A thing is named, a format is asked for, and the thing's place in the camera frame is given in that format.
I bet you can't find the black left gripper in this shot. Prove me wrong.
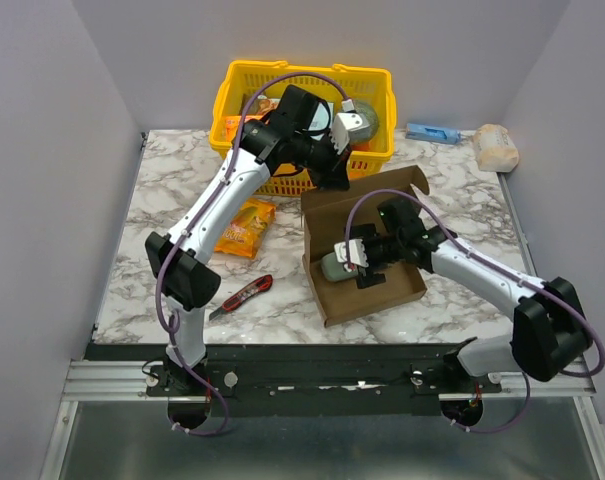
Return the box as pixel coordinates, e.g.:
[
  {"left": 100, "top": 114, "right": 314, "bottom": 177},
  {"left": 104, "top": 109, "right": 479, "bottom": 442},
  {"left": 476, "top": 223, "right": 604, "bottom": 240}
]
[{"left": 291, "top": 128, "right": 352, "bottom": 191}]

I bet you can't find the brown cardboard express box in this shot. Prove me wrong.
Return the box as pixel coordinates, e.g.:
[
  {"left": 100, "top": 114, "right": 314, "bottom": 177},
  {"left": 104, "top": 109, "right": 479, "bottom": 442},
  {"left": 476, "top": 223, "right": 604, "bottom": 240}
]
[{"left": 301, "top": 166, "right": 430, "bottom": 328}]

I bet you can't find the mint green glasses case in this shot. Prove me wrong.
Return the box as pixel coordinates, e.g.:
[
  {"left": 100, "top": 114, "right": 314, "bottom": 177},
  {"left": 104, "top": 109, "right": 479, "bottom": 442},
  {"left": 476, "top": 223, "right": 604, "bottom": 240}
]
[{"left": 320, "top": 252, "right": 359, "bottom": 283}]

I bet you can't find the red black utility knife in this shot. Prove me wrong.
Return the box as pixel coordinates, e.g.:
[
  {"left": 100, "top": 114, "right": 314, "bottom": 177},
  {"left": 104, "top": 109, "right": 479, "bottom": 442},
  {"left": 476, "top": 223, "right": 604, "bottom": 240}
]
[{"left": 209, "top": 274, "right": 273, "bottom": 321}]

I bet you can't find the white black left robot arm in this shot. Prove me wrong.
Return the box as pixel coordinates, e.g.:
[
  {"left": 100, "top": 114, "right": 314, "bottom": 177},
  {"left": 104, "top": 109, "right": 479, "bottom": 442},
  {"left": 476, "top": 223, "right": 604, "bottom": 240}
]
[{"left": 145, "top": 85, "right": 359, "bottom": 395}]

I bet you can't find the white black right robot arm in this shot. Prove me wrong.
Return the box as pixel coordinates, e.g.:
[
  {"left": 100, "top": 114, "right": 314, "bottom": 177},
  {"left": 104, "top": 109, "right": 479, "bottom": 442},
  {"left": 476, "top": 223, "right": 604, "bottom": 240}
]
[{"left": 334, "top": 189, "right": 601, "bottom": 392}]

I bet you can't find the orange snack box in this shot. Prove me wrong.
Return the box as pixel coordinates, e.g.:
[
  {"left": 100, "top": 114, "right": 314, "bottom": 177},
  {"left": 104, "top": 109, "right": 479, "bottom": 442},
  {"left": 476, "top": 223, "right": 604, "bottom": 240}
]
[{"left": 224, "top": 115, "right": 243, "bottom": 142}]

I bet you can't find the orange fruit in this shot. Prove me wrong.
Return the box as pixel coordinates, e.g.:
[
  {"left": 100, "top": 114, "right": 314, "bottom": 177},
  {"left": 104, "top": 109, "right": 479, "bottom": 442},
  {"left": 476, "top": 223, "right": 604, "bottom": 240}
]
[{"left": 353, "top": 142, "right": 371, "bottom": 151}]

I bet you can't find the green netted melon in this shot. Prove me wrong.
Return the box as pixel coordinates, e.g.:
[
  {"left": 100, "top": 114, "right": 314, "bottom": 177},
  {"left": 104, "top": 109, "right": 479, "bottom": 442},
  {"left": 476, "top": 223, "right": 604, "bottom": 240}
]
[{"left": 353, "top": 99, "right": 380, "bottom": 145}]

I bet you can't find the yellow plastic shopping basket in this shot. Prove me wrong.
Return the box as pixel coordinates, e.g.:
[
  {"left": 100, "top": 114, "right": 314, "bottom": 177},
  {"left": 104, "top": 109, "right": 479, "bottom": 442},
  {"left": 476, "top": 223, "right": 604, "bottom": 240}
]
[{"left": 209, "top": 60, "right": 397, "bottom": 197}]

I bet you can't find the light blue cassava chips bag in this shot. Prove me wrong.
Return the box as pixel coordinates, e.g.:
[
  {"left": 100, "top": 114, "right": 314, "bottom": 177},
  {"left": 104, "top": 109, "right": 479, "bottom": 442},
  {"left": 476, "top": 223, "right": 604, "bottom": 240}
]
[{"left": 254, "top": 95, "right": 280, "bottom": 116}]

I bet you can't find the orange gummy candy bag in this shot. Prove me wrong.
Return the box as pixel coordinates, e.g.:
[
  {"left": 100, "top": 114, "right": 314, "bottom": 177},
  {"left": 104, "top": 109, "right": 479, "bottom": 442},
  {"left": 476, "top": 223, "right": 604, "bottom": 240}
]
[{"left": 214, "top": 198, "right": 276, "bottom": 259}]

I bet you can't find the blue flat package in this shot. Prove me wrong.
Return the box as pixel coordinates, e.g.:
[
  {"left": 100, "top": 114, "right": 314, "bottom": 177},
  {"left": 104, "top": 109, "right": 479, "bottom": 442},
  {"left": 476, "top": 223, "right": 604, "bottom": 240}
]
[{"left": 405, "top": 123, "right": 461, "bottom": 145}]

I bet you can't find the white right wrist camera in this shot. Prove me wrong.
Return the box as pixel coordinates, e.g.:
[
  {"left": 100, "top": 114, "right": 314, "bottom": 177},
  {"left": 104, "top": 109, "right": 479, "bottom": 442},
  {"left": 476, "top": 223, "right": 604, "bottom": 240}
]
[{"left": 334, "top": 238, "right": 369, "bottom": 272}]

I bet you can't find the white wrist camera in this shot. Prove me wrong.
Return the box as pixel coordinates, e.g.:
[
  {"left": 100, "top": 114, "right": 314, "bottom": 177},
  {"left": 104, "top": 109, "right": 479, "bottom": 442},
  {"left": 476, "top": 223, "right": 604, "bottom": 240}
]
[
  {"left": 329, "top": 112, "right": 368, "bottom": 153},
  {"left": 334, "top": 238, "right": 369, "bottom": 272}
]

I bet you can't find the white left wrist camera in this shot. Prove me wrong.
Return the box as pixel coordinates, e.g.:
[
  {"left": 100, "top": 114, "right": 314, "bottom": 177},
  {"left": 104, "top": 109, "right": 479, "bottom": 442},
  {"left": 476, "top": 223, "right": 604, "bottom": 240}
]
[{"left": 329, "top": 112, "right": 368, "bottom": 153}]

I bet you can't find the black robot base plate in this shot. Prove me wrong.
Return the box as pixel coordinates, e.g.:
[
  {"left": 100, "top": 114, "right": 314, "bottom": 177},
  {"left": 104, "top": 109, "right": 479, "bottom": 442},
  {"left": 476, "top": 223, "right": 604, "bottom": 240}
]
[{"left": 146, "top": 343, "right": 501, "bottom": 418}]

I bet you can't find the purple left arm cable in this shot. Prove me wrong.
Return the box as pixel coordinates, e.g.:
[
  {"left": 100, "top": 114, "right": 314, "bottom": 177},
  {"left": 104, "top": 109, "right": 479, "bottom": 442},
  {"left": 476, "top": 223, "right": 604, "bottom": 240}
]
[{"left": 154, "top": 72, "right": 353, "bottom": 439}]

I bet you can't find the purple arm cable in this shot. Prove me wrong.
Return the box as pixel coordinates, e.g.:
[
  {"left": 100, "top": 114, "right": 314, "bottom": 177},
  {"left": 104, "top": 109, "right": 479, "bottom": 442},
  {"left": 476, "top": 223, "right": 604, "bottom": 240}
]
[
  {"left": 154, "top": 72, "right": 353, "bottom": 439},
  {"left": 344, "top": 188, "right": 605, "bottom": 434}
]

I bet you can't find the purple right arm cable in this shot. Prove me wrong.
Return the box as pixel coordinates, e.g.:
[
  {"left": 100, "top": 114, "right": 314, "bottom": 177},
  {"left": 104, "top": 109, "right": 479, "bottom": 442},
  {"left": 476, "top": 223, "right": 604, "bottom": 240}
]
[{"left": 344, "top": 188, "right": 605, "bottom": 434}]

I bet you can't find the aluminium frame rail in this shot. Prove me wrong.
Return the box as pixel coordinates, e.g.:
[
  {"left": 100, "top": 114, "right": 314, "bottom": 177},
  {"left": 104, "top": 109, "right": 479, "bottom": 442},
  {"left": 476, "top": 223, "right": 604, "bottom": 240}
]
[{"left": 41, "top": 360, "right": 605, "bottom": 479}]

